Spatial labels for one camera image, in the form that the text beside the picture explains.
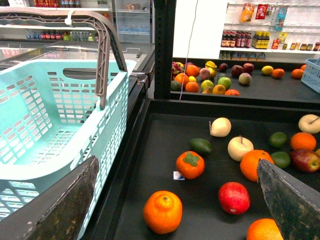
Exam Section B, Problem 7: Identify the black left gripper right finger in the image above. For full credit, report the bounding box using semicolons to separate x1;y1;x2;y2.
257;159;320;240

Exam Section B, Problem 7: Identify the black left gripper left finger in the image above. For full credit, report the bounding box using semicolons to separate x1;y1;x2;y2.
0;156;99;240

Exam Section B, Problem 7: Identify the light blue shopping basket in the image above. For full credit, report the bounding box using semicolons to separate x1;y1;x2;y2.
0;59;136;235

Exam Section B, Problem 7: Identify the grey basket handle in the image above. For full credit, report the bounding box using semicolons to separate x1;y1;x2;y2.
0;7;128;110

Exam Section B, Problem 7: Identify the yellow lemon on shelf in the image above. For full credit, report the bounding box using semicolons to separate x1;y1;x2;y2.
261;65;274;76

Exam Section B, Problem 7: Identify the orange at bottom edge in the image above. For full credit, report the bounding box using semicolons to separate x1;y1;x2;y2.
246;218;284;240

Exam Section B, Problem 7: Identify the red yellow apple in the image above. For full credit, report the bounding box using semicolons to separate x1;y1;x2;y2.
290;149;320;173

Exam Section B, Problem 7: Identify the large orange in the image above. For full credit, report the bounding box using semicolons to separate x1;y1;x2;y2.
240;149;274;182

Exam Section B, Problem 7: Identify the orange right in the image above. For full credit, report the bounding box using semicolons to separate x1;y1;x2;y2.
290;132;317;151

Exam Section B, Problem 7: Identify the green lime upper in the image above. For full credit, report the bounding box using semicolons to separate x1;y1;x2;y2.
268;131;287;149

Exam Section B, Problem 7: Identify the cream pear front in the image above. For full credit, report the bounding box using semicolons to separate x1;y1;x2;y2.
227;135;254;162

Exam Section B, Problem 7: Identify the orange mandarin with knob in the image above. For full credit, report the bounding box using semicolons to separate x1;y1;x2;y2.
142;190;183;235

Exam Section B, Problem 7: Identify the cream pear left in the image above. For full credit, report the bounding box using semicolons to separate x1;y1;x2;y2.
209;117;232;138

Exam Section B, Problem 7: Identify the dark green avocado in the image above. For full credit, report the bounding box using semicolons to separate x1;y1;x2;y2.
189;138;213;156

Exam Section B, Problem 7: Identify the orange persimmon green calyx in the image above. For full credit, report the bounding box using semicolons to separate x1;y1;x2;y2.
176;151;205;180

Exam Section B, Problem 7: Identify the white price tag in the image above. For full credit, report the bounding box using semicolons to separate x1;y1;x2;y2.
173;171;185;181

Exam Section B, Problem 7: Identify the small blue basket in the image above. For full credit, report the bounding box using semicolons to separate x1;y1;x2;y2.
301;58;320;94

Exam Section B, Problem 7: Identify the dark sauce bottles row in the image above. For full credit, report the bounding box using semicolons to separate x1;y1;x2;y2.
220;30;252;48

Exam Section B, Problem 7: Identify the white zip tie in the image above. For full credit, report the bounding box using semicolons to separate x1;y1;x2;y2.
64;10;74;28

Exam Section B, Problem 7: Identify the black metal shelf post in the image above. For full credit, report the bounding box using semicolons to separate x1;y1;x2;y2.
153;0;177;99

